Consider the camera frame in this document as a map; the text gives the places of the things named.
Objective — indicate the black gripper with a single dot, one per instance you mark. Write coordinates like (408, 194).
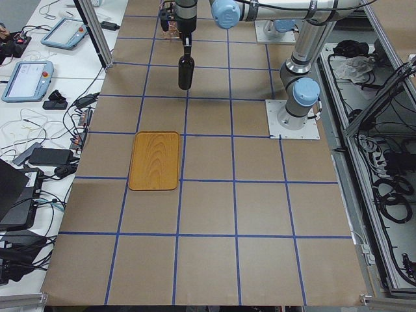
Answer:
(186, 26)

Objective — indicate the white crumpled cloth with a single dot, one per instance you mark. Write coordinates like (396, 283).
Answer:
(355, 69)

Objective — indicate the copper wire wine basket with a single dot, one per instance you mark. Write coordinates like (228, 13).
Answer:
(168, 24)

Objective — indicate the black power brick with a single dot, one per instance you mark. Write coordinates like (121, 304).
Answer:
(50, 156)

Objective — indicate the aluminium frame post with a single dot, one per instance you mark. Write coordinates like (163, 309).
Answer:
(90, 19)

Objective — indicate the dark wine bottle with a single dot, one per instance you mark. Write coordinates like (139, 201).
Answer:
(186, 69)

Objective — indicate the wooden tray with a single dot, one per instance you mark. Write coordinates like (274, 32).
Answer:
(154, 161)

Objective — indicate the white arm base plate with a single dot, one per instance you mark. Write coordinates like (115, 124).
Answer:
(264, 38)
(281, 125)

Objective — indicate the black power adapter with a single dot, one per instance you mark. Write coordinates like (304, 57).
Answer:
(109, 26)

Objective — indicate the black laptop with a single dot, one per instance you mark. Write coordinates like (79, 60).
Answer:
(19, 190)

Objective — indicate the blue teach pendant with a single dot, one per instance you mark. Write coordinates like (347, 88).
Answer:
(66, 34)
(29, 81)

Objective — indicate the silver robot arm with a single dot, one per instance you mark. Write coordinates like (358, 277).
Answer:
(279, 27)
(318, 17)

